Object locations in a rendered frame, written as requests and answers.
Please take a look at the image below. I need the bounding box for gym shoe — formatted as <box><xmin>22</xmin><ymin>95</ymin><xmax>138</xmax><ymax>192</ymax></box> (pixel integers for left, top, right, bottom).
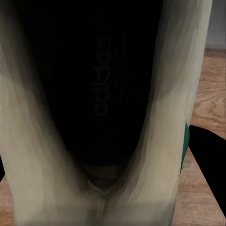
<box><xmin>0</xmin><ymin>0</ymin><xmax>213</xmax><ymax>226</ymax></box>

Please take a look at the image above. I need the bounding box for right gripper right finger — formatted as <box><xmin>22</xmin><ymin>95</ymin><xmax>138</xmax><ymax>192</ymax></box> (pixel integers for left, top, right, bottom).
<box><xmin>188</xmin><ymin>125</ymin><xmax>226</xmax><ymax>218</ymax></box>

